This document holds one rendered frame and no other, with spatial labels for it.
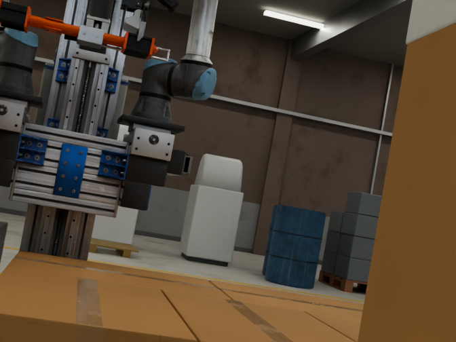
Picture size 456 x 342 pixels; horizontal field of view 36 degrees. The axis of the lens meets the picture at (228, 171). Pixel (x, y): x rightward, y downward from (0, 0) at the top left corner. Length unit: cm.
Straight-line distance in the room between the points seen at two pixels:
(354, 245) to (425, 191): 827
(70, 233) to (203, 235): 654
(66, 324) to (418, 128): 83
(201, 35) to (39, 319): 148
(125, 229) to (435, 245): 864
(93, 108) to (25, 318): 143
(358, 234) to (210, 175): 202
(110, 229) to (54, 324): 785
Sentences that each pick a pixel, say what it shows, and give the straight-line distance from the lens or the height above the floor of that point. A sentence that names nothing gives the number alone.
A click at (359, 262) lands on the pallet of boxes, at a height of 38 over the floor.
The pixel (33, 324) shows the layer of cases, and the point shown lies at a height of 53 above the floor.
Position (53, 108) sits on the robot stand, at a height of 103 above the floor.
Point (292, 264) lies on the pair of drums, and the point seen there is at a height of 25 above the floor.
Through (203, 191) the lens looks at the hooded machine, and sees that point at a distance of 906.
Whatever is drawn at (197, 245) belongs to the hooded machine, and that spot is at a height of 21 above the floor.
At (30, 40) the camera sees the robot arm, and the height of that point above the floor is 123.
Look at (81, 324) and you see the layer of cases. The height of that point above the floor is 54.
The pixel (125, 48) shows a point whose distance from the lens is 205.
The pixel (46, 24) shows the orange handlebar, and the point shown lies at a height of 120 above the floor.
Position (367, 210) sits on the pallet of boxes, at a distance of 887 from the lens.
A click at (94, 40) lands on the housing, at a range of 206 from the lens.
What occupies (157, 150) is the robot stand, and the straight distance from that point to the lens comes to 239.
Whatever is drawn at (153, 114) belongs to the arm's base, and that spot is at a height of 106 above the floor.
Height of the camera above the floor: 79
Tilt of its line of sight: 3 degrees up
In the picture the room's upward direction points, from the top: 10 degrees clockwise
